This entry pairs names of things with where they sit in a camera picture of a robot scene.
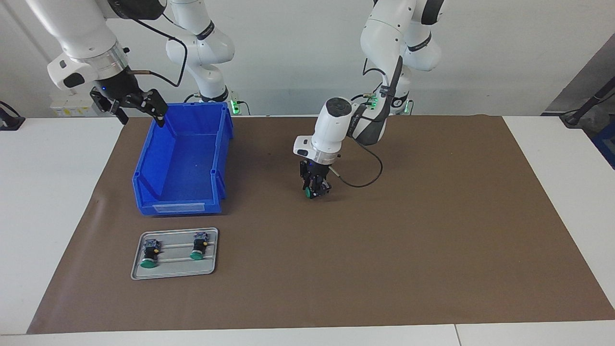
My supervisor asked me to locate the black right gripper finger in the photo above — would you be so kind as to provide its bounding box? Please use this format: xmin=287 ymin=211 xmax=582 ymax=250
xmin=110 ymin=102 xmax=130 ymax=125
xmin=142 ymin=89 xmax=169 ymax=128

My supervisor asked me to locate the blue plastic storage bin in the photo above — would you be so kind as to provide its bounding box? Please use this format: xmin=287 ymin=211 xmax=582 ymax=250
xmin=132 ymin=102 xmax=234 ymax=216

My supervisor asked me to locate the brown table mat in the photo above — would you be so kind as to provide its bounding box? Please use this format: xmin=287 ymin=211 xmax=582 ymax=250
xmin=26 ymin=114 xmax=615 ymax=334

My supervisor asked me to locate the black table clamp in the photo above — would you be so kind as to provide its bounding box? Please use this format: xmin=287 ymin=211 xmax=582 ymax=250
xmin=0 ymin=101 xmax=25 ymax=131

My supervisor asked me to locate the grey metal tray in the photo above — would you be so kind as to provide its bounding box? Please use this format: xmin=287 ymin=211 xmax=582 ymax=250
xmin=130 ymin=227 xmax=219 ymax=280

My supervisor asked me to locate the black stand pole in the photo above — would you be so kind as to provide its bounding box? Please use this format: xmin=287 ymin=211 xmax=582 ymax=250
xmin=560 ymin=77 xmax=615 ymax=128

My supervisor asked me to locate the blue crate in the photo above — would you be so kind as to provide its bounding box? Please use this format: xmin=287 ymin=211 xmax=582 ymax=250
xmin=592 ymin=120 xmax=615 ymax=170

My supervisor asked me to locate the white wall socket box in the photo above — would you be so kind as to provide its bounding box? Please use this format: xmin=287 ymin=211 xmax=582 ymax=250
xmin=50 ymin=93 xmax=99 ymax=117

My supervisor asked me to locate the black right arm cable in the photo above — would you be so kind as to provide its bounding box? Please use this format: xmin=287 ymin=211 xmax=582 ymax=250
xmin=130 ymin=14 xmax=188 ymax=88

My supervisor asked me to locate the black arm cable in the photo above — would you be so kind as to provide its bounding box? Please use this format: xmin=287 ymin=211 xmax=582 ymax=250
xmin=130 ymin=14 xmax=188 ymax=88
xmin=332 ymin=58 xmax=404 ymax=189

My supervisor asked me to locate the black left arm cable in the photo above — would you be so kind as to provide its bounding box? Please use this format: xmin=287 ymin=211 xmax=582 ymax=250
xmin=332 ymin=58 xmax=404 ymax=189

